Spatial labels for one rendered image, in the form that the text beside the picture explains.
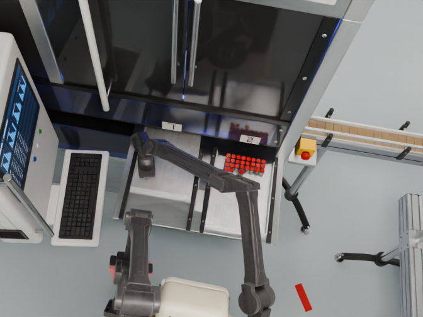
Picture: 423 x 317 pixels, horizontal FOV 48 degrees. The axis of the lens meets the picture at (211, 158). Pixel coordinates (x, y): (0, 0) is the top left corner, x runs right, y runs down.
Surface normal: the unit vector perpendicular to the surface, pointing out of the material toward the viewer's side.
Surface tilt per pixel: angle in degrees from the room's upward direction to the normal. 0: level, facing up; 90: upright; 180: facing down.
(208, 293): 42
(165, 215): 0
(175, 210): 0
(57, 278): 0
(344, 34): 90
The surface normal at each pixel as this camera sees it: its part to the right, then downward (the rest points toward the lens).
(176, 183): 0.09, -0.43
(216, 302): 0.18, -0.91
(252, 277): -0.62, -0.20
